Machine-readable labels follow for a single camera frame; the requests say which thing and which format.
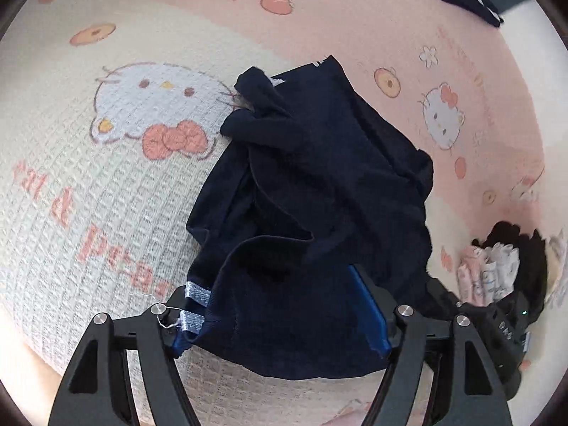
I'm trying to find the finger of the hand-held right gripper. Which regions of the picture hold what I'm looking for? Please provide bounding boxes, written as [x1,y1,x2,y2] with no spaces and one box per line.
[424,276,464,320]

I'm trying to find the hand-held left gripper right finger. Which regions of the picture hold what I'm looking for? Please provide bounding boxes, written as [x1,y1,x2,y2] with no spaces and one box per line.
[348,264,511,426]

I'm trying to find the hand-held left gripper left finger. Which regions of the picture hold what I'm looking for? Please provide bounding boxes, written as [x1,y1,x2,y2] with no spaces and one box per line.
[48,286,209,426]

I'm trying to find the navy shorts with white stripes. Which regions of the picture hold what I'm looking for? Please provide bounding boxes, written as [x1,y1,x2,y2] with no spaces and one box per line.
[184,54,435,380]

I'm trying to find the pink printed folded garment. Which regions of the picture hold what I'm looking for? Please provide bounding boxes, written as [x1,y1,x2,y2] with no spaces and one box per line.
[457,246,489,308]

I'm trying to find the white printed folded garment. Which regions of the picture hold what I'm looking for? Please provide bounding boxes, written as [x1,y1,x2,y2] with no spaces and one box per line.
[483,242,520,303]

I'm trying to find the black folded garment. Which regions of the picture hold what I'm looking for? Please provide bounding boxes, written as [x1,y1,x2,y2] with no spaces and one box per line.
[470,221,548,318]

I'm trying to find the cream folded garment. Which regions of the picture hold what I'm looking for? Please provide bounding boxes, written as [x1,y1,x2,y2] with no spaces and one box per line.
[544,234,568,309]

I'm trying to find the pink and cream printed blanket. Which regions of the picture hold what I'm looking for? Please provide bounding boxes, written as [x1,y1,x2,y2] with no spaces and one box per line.
[0,0,568,426]

